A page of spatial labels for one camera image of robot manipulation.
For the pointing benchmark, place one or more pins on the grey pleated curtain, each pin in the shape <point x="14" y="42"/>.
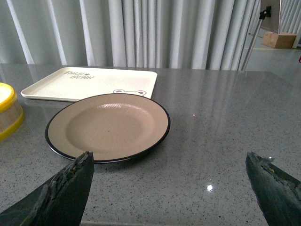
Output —
<point x="196" y="34"/>

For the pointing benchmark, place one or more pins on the tan plate with black rim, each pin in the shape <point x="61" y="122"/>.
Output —
<point x="114" y="127"/>

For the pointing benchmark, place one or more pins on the yellow-rimmed bamboo steamer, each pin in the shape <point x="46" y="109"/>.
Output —
<point x="11" y="112"/>

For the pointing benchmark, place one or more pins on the grey board panel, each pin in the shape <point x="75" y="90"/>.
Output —
<point x="271" y="21"/>

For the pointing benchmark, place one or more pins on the black clamp knob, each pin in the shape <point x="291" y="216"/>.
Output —
<point x="265" y="13"/>

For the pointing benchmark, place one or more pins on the cardboard box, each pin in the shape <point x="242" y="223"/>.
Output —
<point x="281" y="40"/>

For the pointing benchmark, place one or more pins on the metal stand pole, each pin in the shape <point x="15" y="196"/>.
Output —
<point x="251" y="46"/>

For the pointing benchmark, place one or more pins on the cream bear-print tray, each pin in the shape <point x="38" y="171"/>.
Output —
<point x="76" y="83"/>

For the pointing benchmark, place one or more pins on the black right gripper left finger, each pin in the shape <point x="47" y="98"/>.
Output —
<point x="60" y="201"/>

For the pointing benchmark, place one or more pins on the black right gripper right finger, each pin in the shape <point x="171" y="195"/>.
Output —
<point x="278" y="193"/>

